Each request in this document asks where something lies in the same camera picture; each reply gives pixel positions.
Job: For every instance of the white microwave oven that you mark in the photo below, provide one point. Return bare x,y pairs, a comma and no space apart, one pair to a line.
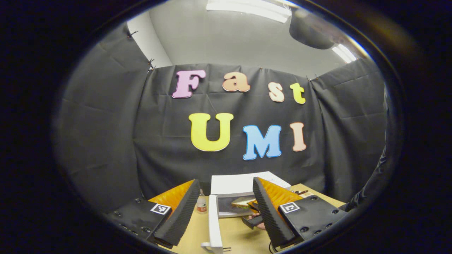
233,183

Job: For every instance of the person's head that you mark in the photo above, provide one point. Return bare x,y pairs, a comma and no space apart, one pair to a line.
310,31

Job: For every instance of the sandwich with green lettuce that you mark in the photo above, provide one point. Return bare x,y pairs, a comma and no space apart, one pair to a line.
242,203

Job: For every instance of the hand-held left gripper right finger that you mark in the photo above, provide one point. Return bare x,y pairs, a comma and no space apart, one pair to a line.
270,215

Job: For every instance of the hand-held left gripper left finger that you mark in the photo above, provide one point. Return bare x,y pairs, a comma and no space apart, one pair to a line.
178,215

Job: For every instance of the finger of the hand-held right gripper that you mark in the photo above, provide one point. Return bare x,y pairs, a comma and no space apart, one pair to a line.
251,221
253,205

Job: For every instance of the large ceiling light panel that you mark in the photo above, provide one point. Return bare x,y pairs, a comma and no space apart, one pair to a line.
247,8

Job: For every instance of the small red label bottle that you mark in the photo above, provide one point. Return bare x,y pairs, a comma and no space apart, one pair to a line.
201,204

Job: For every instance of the small ceiling light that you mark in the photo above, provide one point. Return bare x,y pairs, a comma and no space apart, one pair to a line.
344,53

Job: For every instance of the black backdrop cloth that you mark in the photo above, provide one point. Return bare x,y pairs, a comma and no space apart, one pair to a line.
106,123

